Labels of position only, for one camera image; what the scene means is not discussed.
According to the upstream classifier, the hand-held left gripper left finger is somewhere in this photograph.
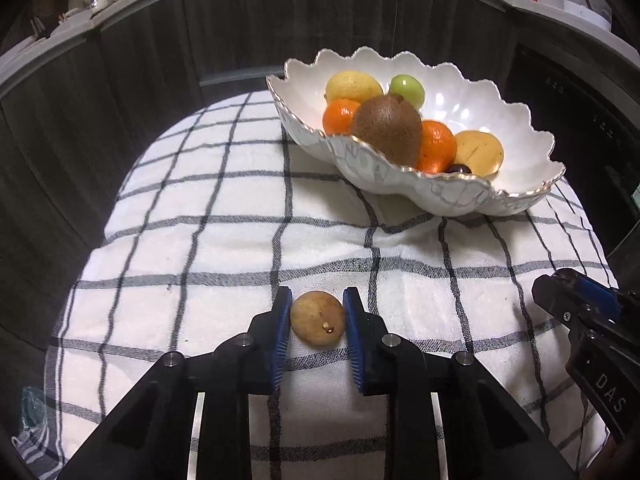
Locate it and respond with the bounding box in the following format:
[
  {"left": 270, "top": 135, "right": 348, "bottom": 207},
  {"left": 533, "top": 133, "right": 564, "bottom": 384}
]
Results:
[{"left": 57, "top": 286, "right": 293, "bottom": 480}]

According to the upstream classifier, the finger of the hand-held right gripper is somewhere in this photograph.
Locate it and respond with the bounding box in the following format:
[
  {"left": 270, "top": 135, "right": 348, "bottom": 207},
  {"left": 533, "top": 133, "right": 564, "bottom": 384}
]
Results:
[
  {"left": 531, "top": 275, "right": 601, "bottom": 331},
  {"left": 555, "top": 268, "right": 640, "bottom": 313}
]

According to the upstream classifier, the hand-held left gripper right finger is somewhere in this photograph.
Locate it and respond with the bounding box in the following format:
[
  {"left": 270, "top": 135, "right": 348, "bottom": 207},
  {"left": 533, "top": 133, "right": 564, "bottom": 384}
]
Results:
[{"left": 342, "top": 286, "right": 578, "bottom": 480}]

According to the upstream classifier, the small brown longan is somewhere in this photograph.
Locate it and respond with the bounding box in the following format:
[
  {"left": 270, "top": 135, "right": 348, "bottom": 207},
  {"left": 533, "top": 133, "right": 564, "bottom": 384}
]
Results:
[{"left": 290, "top": 291, "right": 346, "bottom": 347}]

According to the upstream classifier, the white scalloped ceramic bowl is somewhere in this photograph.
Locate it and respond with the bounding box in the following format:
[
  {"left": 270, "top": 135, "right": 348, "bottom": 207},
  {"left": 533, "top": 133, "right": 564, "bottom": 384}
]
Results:
[{"left": 266, "top": 46, "right": 567, "bottom": 218}]

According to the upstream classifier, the orange mandarin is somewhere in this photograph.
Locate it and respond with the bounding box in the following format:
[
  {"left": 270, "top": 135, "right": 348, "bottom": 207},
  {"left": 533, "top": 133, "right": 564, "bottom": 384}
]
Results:
[
  {"left": 322, "top": 99, "right": 362, "bottom": 136},
  {"left": 416, "top": 120, "right": 458, "bottom": 175}
]

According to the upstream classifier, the brown kiwi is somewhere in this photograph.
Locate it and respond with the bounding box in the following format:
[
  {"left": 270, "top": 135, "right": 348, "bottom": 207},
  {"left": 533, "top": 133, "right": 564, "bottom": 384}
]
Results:
[{"left": 351, "top": 94, "right": 423, "bottom": 170}]

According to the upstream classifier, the small green apple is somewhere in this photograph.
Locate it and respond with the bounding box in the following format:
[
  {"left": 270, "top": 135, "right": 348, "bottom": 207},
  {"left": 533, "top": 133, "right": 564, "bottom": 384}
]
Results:
[{"left": 389, "top": 75, "right": 426, "bottom": 111}]

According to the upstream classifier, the yellow lemon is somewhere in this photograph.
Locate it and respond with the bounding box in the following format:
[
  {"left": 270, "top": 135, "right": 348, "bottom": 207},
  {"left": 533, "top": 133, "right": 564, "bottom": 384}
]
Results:
[{"left": 325, "top": 71, "right": 385, "bottom": 105}]

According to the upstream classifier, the white black checked cloth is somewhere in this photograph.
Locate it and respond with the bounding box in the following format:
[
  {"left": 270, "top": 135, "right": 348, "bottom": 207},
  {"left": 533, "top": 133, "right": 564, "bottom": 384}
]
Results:
[{"left": 12, "top": 91, "right": 613, "bottom": 480}]

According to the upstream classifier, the yellow loquat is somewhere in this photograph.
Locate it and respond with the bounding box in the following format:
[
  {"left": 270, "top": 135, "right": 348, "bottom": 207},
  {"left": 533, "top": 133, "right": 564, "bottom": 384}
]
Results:
[{"left": 454, "top": 130, "right": 505, "bottom": 177}]

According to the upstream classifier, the black built-in appliance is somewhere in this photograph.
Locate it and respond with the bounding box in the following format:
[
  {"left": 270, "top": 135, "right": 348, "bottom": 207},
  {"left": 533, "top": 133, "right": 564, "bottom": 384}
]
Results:
[{"left": 504, "top": 42, "right": 640, "bottom": 266}]

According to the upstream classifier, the teal plastic bag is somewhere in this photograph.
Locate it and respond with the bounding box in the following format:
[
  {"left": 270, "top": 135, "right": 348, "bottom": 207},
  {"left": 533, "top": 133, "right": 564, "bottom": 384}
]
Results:
[{"left": 20, "top": 385, "right": 49, "bottom": 427}]

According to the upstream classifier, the dark wood kitchen cabinet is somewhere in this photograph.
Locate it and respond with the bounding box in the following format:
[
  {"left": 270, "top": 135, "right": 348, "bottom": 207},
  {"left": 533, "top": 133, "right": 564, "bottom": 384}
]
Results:
[{"left": 0, "top": 0, "right": 640, "bottom": 480}]

